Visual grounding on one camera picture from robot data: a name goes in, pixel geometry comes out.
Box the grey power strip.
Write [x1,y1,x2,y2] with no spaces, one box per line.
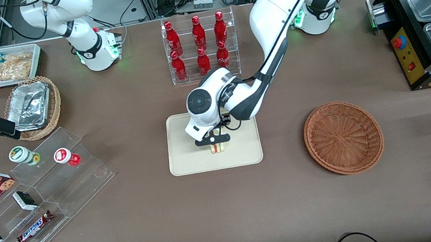
[192,0,214,11]

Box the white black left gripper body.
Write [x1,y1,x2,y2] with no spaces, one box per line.
[183,113,231,148]

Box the black floor cable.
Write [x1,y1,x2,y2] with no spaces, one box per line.
[329,228,383,242]

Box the light oval wicker basket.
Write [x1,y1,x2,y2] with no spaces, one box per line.
[0,74,66,145]

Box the triangular sandwich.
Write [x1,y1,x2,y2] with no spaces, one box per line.
[209,140,229,155]

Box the silver foil container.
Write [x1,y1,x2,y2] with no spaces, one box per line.
[2,80,55,133]

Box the snickers chocolate bar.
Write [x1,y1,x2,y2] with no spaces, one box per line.
[13,209,57,242]

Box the red cola bottle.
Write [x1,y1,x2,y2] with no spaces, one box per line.
[190,14,208,52]
[163,19,184,58]
[212,10,229,47]
[214,40,232,71]
[195,47,213,77]
[169,49,188,82]

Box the clear bag of chips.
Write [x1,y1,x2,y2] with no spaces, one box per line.
[0,51,36,83]

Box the clear acrylic bottle rack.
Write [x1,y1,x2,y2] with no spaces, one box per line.
[160,6,243,87]

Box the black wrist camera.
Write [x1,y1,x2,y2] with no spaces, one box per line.
[220,111,243,133]

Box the red lid yogurt cup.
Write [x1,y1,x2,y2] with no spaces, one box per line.
[52,145,82,170]

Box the green lid yogurt cup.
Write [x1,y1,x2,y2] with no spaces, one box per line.
[7,143,42,170]

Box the cream rectangular serving tray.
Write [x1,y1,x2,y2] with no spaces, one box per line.
[162,102,265,178]

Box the round brown wicker basket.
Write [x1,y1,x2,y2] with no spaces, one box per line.
[300,96,388,180]

